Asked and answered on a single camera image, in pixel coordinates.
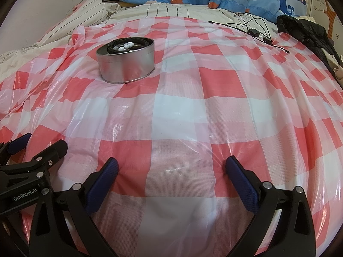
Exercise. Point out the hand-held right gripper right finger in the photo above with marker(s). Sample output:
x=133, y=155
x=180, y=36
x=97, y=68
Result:
x=238, y=176

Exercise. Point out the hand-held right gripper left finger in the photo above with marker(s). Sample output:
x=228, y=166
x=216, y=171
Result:
x=107, y=176

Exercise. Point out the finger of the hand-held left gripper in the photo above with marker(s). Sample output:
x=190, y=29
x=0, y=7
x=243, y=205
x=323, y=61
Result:
x=20, y=142
x=57, y=151

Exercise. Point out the round silver metal tin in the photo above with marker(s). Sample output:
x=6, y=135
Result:
x=126, y=67

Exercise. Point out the red white checked plastic sheet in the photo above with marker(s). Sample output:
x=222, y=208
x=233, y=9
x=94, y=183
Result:
x=187, y=112

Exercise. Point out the small black adapter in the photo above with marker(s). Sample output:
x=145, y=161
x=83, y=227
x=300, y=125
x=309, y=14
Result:
x=268, y=41
x=253, y=31

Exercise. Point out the cream cloth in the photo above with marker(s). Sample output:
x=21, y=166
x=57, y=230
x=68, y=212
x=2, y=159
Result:
x=337, y=72

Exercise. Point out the black jacket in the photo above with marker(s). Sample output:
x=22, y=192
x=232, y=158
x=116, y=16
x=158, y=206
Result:
x=308, y=32

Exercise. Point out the white striped bedsheet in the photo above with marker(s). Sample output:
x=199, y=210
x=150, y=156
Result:
x=166, y=9

